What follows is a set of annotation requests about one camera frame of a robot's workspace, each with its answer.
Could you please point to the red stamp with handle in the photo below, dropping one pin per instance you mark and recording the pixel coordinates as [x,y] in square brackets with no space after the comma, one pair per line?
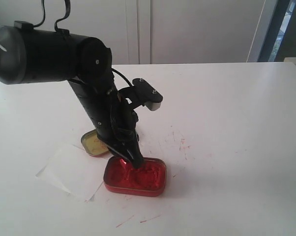
[125,167]

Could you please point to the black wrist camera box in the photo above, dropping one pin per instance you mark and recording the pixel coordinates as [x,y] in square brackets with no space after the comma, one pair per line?
[141,93]

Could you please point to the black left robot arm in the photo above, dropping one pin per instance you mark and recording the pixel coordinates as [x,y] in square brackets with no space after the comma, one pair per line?
[29,56]

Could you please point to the white cabinet doors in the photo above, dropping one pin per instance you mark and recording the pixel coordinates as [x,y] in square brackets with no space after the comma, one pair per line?
[170,31]

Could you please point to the dark window frame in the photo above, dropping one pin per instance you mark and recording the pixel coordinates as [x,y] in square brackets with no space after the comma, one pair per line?
[276,30]

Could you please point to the gold tin lid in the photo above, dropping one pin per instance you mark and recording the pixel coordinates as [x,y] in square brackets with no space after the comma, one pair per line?
[92,145]

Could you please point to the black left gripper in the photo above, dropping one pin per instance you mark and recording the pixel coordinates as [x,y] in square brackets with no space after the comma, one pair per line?
[116,123]

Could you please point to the white paper sheet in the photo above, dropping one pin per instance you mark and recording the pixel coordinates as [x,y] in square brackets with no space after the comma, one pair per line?
[72,170]

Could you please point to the red ink paste tin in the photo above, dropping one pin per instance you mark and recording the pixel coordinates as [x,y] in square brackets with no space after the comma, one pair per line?
[149,180]

